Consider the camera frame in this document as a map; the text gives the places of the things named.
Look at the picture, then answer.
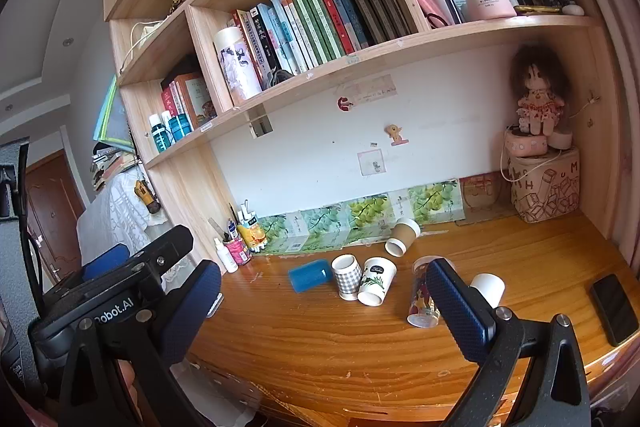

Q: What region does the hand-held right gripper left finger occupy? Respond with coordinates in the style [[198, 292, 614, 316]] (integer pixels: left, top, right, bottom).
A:
[[57, 259, 223, 427]]

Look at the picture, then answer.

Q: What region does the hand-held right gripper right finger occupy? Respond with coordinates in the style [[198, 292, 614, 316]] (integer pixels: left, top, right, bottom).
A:
[[424, 257, 593, 427]]

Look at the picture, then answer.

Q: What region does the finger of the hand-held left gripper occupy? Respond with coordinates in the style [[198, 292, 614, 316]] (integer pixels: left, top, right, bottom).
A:
[[127, 224, 196, 278], [81, 243, 132, 281]]

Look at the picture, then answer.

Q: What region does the colourful floral print cup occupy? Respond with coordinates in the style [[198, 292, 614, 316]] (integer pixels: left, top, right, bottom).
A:
[[406, 256, 455, 329]]

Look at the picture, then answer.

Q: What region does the plain white cup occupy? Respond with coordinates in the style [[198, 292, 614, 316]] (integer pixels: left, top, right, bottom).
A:
[[470, 273, 506, 309]]

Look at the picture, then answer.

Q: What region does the pink pen cup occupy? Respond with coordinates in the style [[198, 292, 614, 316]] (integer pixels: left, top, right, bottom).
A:
[[223, 236, 253, 267]]

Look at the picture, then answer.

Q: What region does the white leaf print cup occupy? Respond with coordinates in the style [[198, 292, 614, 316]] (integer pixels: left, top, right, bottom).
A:
[[356, 256, 398, 307]]

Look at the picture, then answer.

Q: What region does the brown paper cup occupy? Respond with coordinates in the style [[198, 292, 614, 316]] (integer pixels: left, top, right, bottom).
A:
[[384, 217, 422, 257]]

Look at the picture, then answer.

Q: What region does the grey checked cup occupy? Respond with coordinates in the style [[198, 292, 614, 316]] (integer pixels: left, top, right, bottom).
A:
[[331, 254, 362, 301]]

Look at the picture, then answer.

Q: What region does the blue cup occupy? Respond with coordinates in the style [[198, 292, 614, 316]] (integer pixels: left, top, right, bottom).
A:
[[288, 259, 331, 294]]

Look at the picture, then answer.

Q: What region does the white lace cloth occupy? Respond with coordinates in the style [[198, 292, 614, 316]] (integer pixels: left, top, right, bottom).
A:
[[76, 166, 173, 280]]

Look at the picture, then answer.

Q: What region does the hanging brown charm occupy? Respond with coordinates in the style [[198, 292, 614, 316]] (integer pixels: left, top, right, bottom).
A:
[[134, 179, 162, 214]]

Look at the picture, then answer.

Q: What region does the small white bottle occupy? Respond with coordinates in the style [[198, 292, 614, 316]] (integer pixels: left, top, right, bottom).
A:
[[213, 237, 239, 274]]

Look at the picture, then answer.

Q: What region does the brown wooden door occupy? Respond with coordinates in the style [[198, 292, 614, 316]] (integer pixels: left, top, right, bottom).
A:
[[25, 149, 87, 294]]

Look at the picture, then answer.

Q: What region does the grey panel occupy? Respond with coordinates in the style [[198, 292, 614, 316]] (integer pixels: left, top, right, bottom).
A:
[[0, 137, 51, 388]]

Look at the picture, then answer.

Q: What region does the yellow cartoon pen holder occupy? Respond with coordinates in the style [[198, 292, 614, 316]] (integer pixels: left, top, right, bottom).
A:
[[237, 202, 267, 254]]

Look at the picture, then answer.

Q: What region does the stack of papers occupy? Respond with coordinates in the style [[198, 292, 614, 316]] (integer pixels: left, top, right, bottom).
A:
[[89, 141, 139, 194]]

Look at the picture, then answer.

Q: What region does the green grape print box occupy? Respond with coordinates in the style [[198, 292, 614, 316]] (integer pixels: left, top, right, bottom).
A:
[[407, 179, 462, 226], [257, 212, 310, 257], [299, 203, 352, 252], [346, 194, 395, 244]]

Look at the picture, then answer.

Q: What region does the teal bottle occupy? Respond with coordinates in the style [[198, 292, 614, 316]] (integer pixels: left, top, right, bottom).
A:
[[148, 111, 174, 154], [168, 109, 194, 140]]

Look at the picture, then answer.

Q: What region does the red book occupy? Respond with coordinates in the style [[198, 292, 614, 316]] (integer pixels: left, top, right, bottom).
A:
[[160, 84, 182, 124]]

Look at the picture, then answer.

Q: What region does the teal folder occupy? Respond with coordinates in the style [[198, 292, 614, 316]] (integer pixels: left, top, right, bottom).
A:
[[93, 74, 134, 144]]

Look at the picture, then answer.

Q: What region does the beige printed storage box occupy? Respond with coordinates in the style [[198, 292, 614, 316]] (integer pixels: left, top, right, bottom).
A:
[[508, 146, 581, 224]]

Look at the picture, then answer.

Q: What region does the orange cover book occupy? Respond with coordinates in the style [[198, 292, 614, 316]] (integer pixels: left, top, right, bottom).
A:
[[175, 74, 219, 126]]

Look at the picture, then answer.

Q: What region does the black smartphone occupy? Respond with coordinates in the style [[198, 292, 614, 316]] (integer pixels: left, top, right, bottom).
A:
[[589, 274, 640, 348]]

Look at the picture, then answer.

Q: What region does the pink music box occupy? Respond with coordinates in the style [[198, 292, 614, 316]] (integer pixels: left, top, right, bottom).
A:
[[503, 127, 549, 158]]

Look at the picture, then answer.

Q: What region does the white printed cylinder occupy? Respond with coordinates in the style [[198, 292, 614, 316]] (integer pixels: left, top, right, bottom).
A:
[[213, 25, 264, 106]]

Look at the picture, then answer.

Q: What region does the brown haired cloth doll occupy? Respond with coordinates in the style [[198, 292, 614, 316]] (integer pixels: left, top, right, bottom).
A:
[[509, 44, 572, 138]]

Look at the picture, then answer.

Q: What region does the row of green blue books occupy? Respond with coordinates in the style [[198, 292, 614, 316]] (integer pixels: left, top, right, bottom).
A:
[[232, 0, 420, 78]]

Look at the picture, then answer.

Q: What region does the pink pouch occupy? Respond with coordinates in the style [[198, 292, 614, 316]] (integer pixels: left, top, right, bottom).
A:
[[412, 0, 454, 30]]

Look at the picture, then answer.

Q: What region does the white cream jar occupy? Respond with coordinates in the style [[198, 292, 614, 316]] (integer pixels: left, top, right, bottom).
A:
[[462, 0, 518, 20]]

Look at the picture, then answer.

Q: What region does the gold hair clip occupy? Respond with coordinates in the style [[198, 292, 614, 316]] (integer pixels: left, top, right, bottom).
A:
[[513, 4, 562, 16]]

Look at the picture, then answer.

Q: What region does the clear square wall sticker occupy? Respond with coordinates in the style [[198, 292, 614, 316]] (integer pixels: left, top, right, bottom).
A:
[[357, 149, 386, 177]]

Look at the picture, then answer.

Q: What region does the yellow cartoon wall sticker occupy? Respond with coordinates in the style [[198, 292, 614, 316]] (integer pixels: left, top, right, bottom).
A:
[[383, 124, 407, 147]]

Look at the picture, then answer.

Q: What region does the white charger cable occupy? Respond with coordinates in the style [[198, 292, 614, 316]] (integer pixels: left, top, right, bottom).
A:
[[119, 19, 167, 68]]

